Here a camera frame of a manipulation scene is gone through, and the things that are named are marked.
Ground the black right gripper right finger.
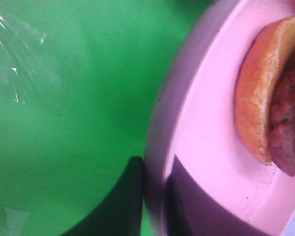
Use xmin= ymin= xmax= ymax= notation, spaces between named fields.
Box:
xmin=164 ymin=154 xmax=270 ymax=236

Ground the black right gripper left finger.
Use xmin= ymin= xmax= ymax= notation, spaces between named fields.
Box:
xmin=63 ymin=156 xmax=144 ymax=236

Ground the pink round plate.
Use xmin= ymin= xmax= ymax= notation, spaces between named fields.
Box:
xmin=145 ymin=0 xmax=295 ymax=236

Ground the burger with lettuce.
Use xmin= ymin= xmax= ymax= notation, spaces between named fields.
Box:
xmin=234 ymin=15 xmax=295 ymax=177

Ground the clear tape patch right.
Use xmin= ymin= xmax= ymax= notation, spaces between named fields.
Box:
xmin=0 ymin=206 xmax=30 ymax=236

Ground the clear tape strip front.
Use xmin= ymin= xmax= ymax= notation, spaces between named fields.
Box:
xmin=0 ymin=9 xmax=69 ymax=115

